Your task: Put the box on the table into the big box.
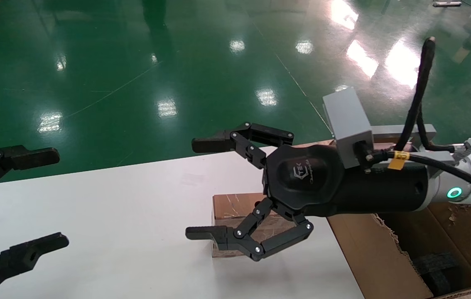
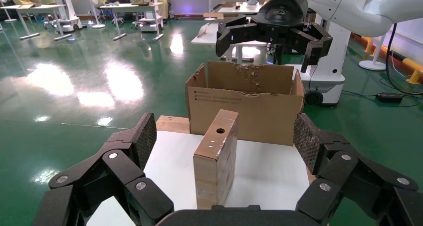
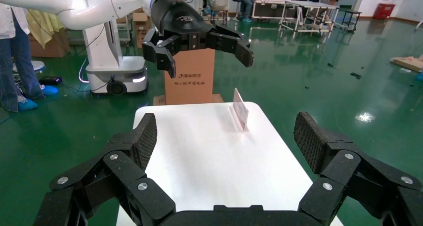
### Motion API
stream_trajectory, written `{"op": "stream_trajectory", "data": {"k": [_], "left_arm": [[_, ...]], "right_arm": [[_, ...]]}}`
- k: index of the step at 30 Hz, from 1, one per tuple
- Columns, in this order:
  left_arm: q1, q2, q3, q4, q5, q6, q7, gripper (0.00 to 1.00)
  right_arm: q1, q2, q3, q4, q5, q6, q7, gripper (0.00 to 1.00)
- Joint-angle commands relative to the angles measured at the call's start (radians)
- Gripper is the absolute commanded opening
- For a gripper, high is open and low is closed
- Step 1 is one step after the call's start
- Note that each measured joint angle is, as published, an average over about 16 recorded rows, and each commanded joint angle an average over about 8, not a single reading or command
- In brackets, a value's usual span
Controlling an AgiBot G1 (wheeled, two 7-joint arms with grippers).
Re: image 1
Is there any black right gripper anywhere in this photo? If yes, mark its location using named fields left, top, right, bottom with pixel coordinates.
left=186, top=123, right=431, bottom=261

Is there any yellow cable tag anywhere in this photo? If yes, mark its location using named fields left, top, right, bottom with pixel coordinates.
left=388, top=151, right=410, bottom=170

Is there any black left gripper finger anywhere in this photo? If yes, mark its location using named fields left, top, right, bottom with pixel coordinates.
left=0, top=144, right=60, bottom=202
left=0, top=233, right=70, bottom=299

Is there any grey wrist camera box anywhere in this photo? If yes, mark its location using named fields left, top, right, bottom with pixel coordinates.
left=323, top=86, right=437, bottom=169

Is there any big open cardboard box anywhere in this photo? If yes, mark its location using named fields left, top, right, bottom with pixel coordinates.
left=328, top=137, right=471, bottom=299

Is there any braided black cable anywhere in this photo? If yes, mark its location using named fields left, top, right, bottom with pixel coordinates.
left=393, top=37, right=456, bottom=152

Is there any brown wooden board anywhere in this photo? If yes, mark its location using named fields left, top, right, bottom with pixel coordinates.
left=292, top=140, right=338, bottom=148

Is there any black foam block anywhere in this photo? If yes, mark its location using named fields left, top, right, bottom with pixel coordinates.
left=412, top=252, right=464, bottom=296

